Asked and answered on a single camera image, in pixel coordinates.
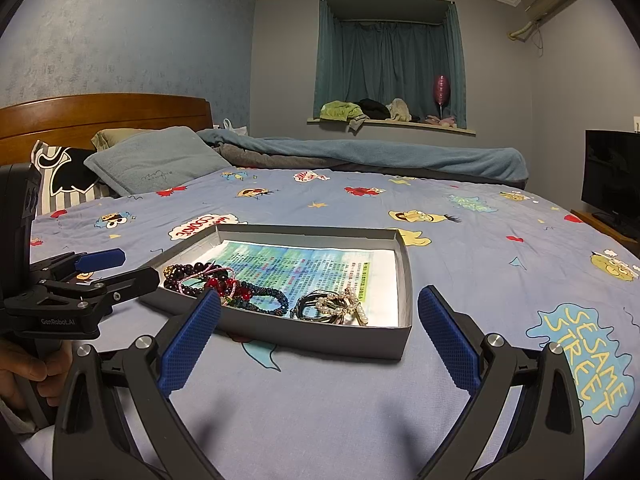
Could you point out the black television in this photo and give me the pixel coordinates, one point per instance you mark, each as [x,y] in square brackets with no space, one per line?
[612,175]

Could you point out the grey blanket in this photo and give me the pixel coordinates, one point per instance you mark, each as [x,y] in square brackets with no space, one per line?
[260,157]

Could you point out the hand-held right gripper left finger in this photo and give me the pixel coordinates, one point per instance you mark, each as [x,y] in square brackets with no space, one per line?
[192,340]

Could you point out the grey cloth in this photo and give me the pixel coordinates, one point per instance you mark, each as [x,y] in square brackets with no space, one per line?
[357,124]

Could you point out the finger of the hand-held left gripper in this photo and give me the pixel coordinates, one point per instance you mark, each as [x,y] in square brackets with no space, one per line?
[135,281]
[102,260]

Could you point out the printed bed sheet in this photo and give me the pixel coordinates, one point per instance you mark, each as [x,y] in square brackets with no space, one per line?
[350,410]

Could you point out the beige pillow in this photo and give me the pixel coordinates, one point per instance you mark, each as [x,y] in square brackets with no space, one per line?
[110,137]

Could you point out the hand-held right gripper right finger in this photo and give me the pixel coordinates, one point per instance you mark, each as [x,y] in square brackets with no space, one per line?
[447,340]

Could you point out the white plastic bag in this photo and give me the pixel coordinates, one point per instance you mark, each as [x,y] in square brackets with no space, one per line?
[232,126]

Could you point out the pearl hair clip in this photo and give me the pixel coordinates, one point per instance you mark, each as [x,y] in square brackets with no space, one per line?
[357,312]

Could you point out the printed paper sheet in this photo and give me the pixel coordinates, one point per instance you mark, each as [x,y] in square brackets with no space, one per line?
[310,265]

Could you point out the black cloth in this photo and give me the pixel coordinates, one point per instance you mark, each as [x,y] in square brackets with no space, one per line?
[372,107]

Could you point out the pink balloon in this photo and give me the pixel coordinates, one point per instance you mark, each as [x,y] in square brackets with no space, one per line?
[441,89]

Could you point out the window sill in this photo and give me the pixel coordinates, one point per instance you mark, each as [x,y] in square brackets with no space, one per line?
[425,126]

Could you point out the blue-grey pillow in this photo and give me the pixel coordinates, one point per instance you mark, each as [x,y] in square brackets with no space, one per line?
[160,160]

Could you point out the wooden headboard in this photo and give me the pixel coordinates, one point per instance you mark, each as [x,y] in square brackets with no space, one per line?
[100,115]

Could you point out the beige air conditioner pipe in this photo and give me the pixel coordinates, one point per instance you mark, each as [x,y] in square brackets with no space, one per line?
[520,35]

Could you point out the grey cardboard box lid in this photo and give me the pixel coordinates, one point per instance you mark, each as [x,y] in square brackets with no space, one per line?
[325,340]

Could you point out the black white striped pillow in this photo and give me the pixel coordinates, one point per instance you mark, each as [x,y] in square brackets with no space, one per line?
[60,170]

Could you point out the person's left hand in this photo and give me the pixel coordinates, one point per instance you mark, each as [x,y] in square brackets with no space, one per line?
[20,365]

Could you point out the blue blanket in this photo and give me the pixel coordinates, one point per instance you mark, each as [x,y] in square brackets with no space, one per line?
[400,157]

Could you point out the green cloth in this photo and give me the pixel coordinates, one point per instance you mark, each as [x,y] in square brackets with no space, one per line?
[340,110]

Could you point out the beige cloth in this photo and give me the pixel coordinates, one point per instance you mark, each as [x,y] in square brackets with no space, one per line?
[400,109]

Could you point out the teal curtain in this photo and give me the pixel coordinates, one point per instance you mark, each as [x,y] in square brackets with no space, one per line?
[390,60]

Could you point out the pink cloth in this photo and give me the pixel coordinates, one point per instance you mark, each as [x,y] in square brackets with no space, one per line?
[442,120]

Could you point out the wooden television stand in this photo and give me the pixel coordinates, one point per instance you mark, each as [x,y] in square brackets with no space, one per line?
[585,217]

